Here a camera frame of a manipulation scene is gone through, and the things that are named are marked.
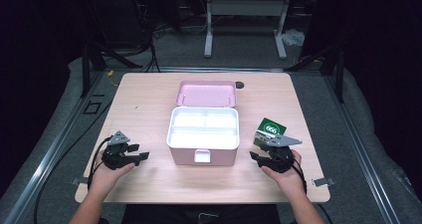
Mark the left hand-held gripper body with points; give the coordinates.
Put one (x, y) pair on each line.
(114, 157)

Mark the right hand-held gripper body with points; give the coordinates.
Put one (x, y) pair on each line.
(280, 159)

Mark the person's right hand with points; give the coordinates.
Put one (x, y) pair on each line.
(290, 180)

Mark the person's left hand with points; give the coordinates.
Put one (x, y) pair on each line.
(103, 179)

